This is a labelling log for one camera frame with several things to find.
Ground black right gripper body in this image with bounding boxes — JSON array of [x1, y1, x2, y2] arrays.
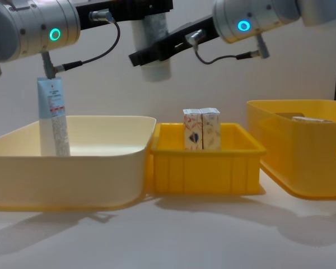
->
[[167, 16, 221, 60]]

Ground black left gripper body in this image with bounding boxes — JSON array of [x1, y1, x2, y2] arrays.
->
[[74, 0, 146, 31]]

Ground white speckled cosmetic tube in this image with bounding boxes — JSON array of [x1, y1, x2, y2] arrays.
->
[[130, 11, 173, 82]]

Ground white carton with blue print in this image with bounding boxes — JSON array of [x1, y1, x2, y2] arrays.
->
[[182, 108, 204, 151]]

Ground white carton with beige print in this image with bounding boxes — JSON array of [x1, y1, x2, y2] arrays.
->
[[200, 107, 222, 151]]

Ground light blue cosmetic tube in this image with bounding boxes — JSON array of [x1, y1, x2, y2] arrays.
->
[[36, 76, 71, 157]]

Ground small yellow plastic crate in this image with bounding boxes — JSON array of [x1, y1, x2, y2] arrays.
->
[[150, 122, 268, 196]]

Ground cream plastic bin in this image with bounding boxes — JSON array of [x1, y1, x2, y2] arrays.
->
[[0, 114, 157, 210]]

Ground pale box in bin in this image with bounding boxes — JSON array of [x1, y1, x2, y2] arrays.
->
[[290, 115, 334, 123]]

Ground large yellow plastic bin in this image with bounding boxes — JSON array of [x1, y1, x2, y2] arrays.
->
[[246, 99, 336, 201]]

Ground thin dark left gripper cable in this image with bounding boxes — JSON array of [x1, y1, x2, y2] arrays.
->
[[41, 10, 122, 80]]

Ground thin dark gripper cable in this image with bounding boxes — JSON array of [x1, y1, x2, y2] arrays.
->
[[185, 29, 270, 66], [41, 10, 122, 80]]

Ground thin dark right gripper cable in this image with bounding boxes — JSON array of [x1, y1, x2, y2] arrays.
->
[[185, 29, 270, 66]]

